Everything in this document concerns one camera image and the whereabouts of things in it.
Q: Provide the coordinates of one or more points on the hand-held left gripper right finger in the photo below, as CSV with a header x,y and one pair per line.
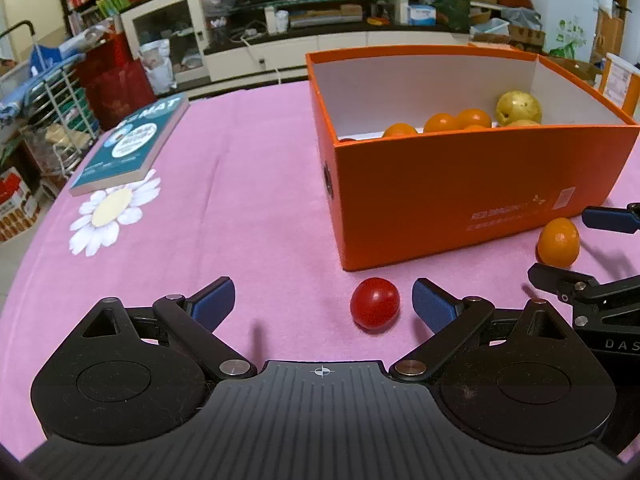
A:
x,y
430,305

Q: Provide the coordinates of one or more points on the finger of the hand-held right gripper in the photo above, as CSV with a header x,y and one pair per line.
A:
x,y
607,217
560,282

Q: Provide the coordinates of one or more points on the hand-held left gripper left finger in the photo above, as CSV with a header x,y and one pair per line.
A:
x,y
215,302

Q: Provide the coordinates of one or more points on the orange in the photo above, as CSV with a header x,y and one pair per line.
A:
x,y
400,131
558,242
441,122
474,116

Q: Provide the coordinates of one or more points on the orange cardboard box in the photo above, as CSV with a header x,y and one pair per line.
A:
x,y
425,200

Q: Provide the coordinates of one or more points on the yellow mango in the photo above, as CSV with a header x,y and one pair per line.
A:
x,y
524,123

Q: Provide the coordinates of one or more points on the orange and white canister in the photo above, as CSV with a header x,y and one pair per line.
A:
x,y
622,82

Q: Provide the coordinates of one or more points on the teal book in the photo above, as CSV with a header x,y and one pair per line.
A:
x,y
130,145

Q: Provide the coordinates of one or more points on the white chest freezer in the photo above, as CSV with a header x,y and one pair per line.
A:
x,y
555,10

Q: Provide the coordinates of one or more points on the white lined bin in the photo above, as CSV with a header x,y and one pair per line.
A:
x,y
491,29

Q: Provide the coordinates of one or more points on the red paper gift bag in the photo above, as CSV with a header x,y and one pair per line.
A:
x,y
115,90

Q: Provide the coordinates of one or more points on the white plastic sack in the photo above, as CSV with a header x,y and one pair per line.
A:
x,y
157,67

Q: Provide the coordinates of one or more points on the white television stand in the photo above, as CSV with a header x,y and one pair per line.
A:
x,y
280,57

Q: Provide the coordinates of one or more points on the dark green bag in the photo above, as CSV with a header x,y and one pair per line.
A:
x,y
452,12

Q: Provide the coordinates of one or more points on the blue and white box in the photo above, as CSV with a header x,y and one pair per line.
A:
x,y
421,15

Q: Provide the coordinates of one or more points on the white glass-door cabinet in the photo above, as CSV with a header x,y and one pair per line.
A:
x,y
165,30

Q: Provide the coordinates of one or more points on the blue bag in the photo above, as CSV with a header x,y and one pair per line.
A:
x,y
50,57

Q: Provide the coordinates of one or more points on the silver media player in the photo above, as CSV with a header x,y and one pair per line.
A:
x,y
325,15

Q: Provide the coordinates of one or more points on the beige standing air conditioner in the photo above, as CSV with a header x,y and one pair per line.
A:
x,y
30,5

